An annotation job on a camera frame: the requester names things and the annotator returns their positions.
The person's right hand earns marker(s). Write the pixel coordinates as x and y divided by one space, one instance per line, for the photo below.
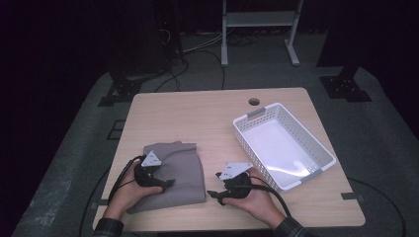
260 205

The white metal stand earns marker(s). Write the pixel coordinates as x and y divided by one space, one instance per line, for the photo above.
260 18

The white plastic basket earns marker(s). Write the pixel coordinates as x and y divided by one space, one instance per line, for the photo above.
283 151

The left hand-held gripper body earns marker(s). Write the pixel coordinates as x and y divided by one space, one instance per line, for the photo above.
145 177

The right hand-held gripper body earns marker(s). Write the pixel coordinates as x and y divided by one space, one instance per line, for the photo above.
238 189

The black tape strip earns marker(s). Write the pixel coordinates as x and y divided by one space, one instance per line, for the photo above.
351 196
99 203

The black stand base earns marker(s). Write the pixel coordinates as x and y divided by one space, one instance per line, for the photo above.
123 88
344 87

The dark equipment cabinet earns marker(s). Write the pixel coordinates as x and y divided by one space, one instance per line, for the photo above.
141 39

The grey pants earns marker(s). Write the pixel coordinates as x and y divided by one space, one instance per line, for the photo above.
184 177

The person's left hand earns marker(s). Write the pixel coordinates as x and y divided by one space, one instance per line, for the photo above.
126 197

